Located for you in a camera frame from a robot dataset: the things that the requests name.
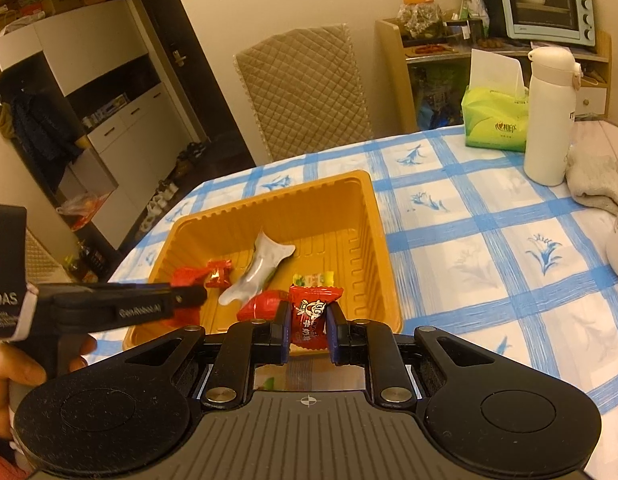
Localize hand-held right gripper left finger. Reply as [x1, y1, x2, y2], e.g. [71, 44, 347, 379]
[120, 305, 292, 407]

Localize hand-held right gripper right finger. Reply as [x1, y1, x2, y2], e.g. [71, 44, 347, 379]
[326, 305, 497, 406]

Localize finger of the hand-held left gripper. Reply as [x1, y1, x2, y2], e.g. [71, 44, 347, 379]
[169, 284, 210, 312]

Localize red cartoon print snack packet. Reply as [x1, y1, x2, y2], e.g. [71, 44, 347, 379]
[288, 283, 344, 351]

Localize small red foil candy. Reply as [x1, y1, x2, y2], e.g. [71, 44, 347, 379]
[205, 259, 234, 289]

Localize small green orange candy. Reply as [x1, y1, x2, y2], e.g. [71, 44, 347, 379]
[292, 271, 336, 287]

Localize silver green snack pouch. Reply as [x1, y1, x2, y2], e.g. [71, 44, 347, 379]
[219, 230, 296, 309]

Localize orange plastic tray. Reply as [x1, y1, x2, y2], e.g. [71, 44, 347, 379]
[121, 170, 404, 356]

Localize person's left forearm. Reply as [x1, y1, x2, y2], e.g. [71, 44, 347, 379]
[0, 440, 32, 480]

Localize person's left hand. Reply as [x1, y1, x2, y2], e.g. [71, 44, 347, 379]
[0, 334, 98, 442]

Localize beige quilted chair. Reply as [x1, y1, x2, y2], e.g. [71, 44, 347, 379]
[24, 227, 72, 286]
[233, 22, 374, 163]

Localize dark glass bottles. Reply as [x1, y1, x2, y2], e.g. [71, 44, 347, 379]
[64, 240, 110, 283]

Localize red plastic bag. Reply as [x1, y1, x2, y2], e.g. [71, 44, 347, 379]
[56, 191, 112, 231]

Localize row of shoes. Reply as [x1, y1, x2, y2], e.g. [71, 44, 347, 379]
[139, 141, 208, 233]

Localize dark jacket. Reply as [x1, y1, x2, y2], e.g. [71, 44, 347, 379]
[9, 92, 84, 171]

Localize blue checked tablecloth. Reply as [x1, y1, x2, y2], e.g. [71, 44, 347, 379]
[84, 119, 618, 461]

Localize dark door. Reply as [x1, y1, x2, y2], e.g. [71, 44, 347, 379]
[126, 0, 262, 166]

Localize white cabinet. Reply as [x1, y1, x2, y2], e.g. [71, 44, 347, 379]
[0, 0, 210, 271]

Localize blue bag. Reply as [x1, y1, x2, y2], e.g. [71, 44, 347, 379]
[419, 67, 464, 128]

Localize green tissue pack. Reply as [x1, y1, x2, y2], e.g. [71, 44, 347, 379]
[461, 49, 530, 155]

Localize wooden shelf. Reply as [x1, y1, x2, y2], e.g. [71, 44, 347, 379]
[375, 17, 614, 133]

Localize white thermos bottle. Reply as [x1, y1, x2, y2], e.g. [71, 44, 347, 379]
[524, 46, 582, 187]

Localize plate of red food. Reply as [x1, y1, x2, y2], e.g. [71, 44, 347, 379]
[414, 42, 460, 56]

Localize grey cloth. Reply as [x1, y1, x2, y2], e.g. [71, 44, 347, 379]
[564, 147, 618, 216]

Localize orange lid jar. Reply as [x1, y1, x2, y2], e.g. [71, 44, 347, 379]
[398, 0, 444, 41]

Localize light blue toaster oven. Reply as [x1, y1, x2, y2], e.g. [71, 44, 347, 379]
[494, 0, 597, 50]

